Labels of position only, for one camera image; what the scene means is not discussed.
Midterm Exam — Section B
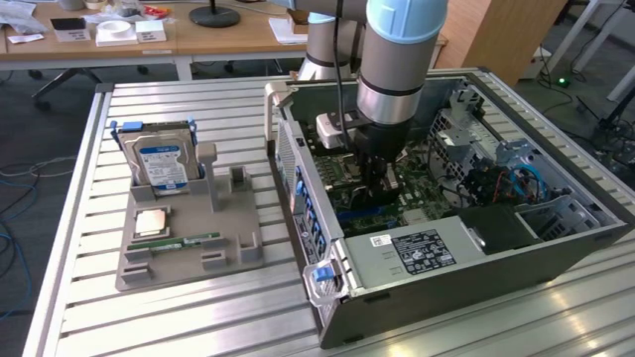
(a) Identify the green motherboard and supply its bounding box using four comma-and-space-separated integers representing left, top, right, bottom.
304, 126, 466, 239

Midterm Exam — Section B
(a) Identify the red and black wire bundle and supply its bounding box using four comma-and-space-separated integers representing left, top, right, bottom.
463, 166, 516, 206

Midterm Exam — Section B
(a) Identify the grey parts rack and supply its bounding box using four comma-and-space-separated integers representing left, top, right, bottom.
115, 143, 265, 292

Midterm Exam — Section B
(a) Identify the grey power supply unit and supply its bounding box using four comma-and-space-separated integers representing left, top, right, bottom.
343, 217, 486, 290

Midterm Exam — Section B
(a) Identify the white floor box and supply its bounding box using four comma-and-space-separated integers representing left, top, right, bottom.
532, 46, 555, 81

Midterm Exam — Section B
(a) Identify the clear plastic bag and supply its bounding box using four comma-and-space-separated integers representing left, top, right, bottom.
0, 1, 51, 35

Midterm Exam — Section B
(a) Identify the grey open PC case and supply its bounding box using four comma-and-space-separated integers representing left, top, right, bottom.
264, 66, 627, 350

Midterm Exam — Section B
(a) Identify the flat white box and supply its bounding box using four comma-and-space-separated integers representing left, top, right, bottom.
93, 28, 140, 48

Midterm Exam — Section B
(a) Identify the blue floor cable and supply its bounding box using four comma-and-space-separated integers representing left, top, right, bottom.
0, 178, 39, 319

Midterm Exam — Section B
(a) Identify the blue case latch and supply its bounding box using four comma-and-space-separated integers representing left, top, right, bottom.
313, 260, 344, 295

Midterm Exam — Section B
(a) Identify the small white box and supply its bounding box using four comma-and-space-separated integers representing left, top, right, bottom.
133, 19, 167, 44

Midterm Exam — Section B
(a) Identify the silver chipset heatsink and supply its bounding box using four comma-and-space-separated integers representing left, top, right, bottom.
401, 208, 433, 225

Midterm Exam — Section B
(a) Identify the hard disk with blue caddy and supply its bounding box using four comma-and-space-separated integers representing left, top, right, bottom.
108, 118, 205, 197

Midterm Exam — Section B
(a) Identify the wooden cabinet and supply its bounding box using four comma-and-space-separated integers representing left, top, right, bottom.
436, 0, 570, 86

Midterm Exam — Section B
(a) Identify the blue disk wire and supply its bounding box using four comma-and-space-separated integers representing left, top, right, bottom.
510, 163, 550, 205

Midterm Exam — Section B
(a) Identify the CPU with copper lid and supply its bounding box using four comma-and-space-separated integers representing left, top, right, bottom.
133, 208, 172, 238

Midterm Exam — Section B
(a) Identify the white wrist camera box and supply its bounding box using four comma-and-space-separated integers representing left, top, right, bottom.
316, 111, 372, 149

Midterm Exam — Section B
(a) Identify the metal disk bay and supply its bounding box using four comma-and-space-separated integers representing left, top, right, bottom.
514, 185, 604, 242

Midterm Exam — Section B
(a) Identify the loose green RAM stick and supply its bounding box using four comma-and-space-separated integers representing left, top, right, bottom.
127, 232, 223, 251

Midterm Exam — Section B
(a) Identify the black chair base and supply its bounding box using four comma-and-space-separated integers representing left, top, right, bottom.
29, 66, 149, 111

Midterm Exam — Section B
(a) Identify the white card with red print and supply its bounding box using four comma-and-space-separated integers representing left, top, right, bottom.
5, 33, 45, 45

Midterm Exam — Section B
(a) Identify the black round lamp base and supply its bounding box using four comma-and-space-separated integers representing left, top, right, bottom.
188, 0, 241, 29

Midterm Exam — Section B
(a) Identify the black low-profile graphics card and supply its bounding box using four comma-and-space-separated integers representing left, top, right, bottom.
341, 185, 397, 216

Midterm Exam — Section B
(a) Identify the white box with black lid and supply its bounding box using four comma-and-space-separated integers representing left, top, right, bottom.
48, 17, 93, 42

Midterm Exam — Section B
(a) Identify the white tape roll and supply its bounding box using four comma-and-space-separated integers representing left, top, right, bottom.
96, 20, 131, 38

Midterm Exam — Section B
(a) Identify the white floor cable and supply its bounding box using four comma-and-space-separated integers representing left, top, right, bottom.
0, 155, 76, 178

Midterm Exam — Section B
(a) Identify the white table frame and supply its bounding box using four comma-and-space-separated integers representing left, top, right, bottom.
543, 0, 635, 101

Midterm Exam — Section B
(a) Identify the black stand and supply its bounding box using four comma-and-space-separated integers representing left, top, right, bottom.
578, 55, 635, 149

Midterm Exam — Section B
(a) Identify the white paper stack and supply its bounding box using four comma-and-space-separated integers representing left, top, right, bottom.
267, 16, 309, 45

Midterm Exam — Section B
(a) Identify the wooden desk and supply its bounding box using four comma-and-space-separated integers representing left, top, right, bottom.
176, 0, 448, 81
0, 0, 180, 81

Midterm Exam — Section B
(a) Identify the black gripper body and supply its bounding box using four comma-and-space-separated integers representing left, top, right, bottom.
352, 120, 412, 161

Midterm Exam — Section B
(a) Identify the CPU socket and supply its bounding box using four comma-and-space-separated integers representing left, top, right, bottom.
336, 154, 365, 181

